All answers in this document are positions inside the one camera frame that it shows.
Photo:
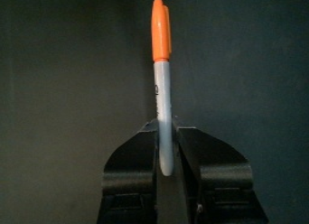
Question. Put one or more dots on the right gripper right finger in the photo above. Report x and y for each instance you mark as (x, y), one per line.
(219, 173)

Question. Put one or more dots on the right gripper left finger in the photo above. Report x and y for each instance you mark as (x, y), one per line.
(130, 173)

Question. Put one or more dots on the grey marker pen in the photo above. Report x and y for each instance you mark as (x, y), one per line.
(162, 92)

